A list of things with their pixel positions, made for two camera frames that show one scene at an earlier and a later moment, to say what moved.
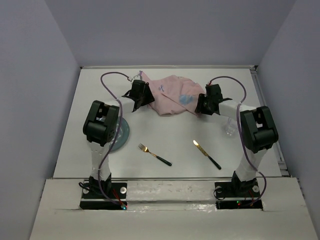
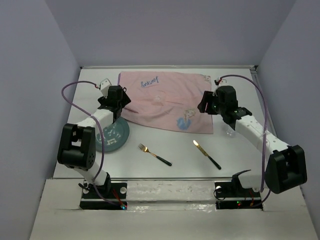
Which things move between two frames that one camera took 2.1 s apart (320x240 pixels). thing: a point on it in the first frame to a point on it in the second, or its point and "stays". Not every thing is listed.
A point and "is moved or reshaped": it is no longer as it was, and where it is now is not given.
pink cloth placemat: [172, 95] is moved or reshaped
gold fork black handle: [146, 150] stays
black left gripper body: [146, 97] to [125, 100]
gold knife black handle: [206, 154] stays
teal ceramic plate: [122, 135] stays
